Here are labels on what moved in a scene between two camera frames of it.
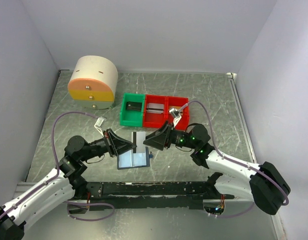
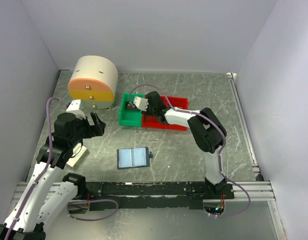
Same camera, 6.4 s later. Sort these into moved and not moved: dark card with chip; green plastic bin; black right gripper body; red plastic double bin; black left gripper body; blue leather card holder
Moved: black right gripper body; black left gripper body
Not moved: green plastic bin; red plastic double bin; dark card with chip; blue leather card holder
